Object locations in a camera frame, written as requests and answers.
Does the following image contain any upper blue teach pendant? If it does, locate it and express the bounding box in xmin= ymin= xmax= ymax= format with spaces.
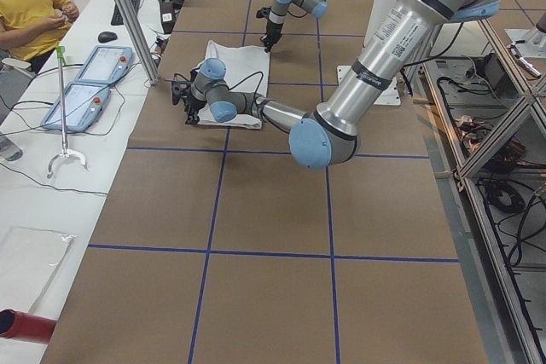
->
xmin=76 ymin=45 xmax=134 ymax=84

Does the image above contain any person in yellow shirt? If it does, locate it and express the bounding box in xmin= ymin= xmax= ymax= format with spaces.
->
xmin=1 ymin=0 xmax=79 ymax=73

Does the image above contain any lower blue teach pendant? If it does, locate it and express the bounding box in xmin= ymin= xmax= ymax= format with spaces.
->
xmin=64 ymin=82 xmax=110 ymax=133

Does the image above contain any metal reacher grabber tool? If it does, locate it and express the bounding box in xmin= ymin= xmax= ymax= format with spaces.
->
xmin=47 ymin=46 xmax=87 ymax=179

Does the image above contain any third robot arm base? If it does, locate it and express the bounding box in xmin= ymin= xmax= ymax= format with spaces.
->
xmin=505 ymin=14 xmax=546 ymax=59

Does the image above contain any blue teach pendant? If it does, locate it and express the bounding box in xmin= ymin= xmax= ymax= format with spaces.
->
xmin=64 ymin=82 xmax=110 ymax=133
xmin=76 ymin=45 xmax=134 ymax=84

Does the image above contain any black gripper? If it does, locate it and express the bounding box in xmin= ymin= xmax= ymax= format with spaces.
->
xmin=185 ymin=97 xmax=206 ymax=125
xmin=260 ymin=20 xmax=284 ymax=53

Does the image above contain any black computer mouse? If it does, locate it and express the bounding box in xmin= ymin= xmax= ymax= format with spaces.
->
xmin=97 ymin=31 xmax=118 ymax=43

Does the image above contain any red cylinder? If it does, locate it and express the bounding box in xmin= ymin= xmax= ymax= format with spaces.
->
xmin=1 ymin=309 xmax=57 ymax=344

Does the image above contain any clear plastic bag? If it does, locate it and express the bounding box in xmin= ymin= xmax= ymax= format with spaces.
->
xmin=1 ymin=226 xmax=75 ymax=313

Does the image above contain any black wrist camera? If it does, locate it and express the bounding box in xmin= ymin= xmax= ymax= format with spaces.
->
xmin=256 ymin=7 xmax=270 ymax=19
xmin=171 ymin=79 xmax=191 ymax=106

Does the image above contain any black keyboard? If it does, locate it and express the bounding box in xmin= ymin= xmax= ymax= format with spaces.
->
xmin=110 ymin=0 xmax=143 ymax=26

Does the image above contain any black box with label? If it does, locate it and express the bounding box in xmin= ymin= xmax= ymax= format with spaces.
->
xmin=158 ymin=0 xmax=176 ymax=34

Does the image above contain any grey cartoon print t-shirt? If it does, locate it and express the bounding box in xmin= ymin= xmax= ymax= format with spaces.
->
xmin=191 ymin=40 xmax=270 ymax=130

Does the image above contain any aluminium frame post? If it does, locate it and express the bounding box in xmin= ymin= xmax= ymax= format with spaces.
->
xmin=114 ymin=0 xmax=159 ymax=85

